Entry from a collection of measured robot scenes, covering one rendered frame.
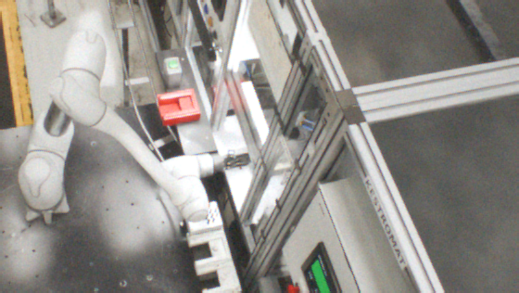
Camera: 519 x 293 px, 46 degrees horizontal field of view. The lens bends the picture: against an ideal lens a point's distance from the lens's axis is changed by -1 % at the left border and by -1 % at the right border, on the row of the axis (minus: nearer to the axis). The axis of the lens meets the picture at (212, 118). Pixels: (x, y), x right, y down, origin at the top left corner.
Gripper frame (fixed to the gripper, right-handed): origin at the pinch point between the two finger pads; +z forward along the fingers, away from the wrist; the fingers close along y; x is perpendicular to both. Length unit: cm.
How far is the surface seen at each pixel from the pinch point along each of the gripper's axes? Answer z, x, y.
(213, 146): -14.8, 12.1, -9.5
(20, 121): -96, 96, -99
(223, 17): -14, 27, 55
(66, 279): -83, -22, -32
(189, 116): -22.0, 25.4, -5.0
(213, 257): -27.1, -32.3, -13.0
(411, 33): 14, -23, 100
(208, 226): -26.6, -21.9, -7.7
